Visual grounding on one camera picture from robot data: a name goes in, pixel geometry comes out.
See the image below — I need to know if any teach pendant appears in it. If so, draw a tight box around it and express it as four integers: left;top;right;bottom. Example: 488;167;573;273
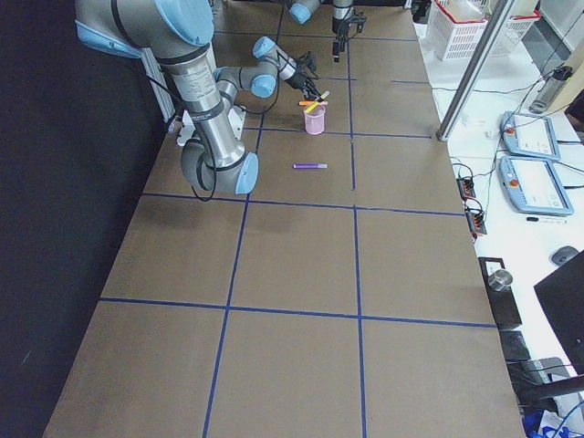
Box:
498;156;574;217
500;111;561;162

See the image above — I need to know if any black monitor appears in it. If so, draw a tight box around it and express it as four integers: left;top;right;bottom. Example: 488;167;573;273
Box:
535;257;583;374

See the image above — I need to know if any orange black connector block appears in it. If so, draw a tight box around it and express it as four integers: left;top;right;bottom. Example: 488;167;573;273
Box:
456;176;475;200

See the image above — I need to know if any metal cup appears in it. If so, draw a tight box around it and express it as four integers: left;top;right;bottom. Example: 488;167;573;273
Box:
487;269;513;292

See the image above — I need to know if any black water bottle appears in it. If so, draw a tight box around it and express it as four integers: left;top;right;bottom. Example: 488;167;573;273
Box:
528;65;574;114

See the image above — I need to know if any black computer mouse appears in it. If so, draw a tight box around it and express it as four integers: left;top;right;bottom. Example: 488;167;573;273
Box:
550;245;579;266

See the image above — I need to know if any white pedestal column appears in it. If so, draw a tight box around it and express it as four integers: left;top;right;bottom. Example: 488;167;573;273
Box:
176;101;245;147

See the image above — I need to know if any yellow highlighter pen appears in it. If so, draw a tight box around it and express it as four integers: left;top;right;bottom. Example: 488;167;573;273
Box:
304;90;329;113

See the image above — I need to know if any aluminium frame post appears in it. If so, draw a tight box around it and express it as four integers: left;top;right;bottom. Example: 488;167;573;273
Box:
436;0;515;142

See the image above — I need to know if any pink mesh pen holder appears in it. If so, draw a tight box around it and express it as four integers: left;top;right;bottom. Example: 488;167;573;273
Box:
304;105;326;135

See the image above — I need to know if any near teach pendant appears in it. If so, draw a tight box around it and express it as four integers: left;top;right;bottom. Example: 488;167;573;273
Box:
498;156;574;217

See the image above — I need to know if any white basket red rim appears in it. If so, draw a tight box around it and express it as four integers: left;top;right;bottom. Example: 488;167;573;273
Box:
426;1;487;61

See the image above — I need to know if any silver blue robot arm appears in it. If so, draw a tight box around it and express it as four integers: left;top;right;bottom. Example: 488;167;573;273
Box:
75;0;319;195
284;0;363;63

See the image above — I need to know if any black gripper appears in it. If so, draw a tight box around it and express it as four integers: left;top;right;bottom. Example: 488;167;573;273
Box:
332;17;352;62
287;70;322;101

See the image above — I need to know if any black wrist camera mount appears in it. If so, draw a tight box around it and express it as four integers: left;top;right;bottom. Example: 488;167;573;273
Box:
295;50;318;78

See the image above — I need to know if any black camera cable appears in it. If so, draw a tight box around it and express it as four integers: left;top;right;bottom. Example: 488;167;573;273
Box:
145;13;284;203

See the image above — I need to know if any black white marker pen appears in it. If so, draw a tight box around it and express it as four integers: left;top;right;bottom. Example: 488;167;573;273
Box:
526;216;568;224

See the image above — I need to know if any far teach pendant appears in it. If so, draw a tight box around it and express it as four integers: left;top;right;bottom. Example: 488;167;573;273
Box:
500;111;561;162

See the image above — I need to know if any purple highlighter pen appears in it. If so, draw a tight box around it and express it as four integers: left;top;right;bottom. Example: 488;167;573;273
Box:
292;162;328;170

